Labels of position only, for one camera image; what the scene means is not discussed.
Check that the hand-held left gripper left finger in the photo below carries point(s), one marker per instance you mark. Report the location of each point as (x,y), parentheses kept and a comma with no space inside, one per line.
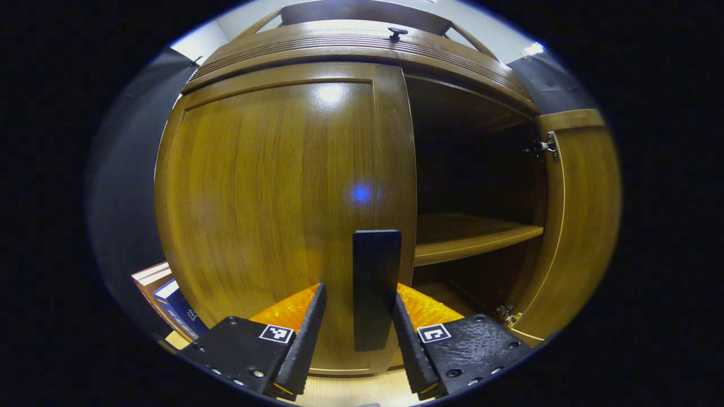
(305,350)

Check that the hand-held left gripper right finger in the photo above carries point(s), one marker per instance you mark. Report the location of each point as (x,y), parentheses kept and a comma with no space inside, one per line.
(410,350)

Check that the wooden shoe cabinet door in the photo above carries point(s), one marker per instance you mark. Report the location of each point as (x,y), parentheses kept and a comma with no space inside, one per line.
(582,226)
(271,198)

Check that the wooden double-door shoe cabinet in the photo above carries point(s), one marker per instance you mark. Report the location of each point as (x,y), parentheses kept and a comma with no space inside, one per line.
(452,62)

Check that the dark blue book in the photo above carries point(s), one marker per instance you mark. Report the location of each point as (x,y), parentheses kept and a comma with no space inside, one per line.
(181,311)

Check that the brown book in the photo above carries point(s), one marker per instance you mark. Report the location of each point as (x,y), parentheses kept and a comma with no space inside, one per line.
(151,280)

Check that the black round drawer knob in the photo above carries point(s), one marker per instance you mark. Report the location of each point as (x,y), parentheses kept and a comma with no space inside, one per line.
(397,33)

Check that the small ceiling light panel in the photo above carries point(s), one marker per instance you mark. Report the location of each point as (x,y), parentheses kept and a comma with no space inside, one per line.
(533,48)

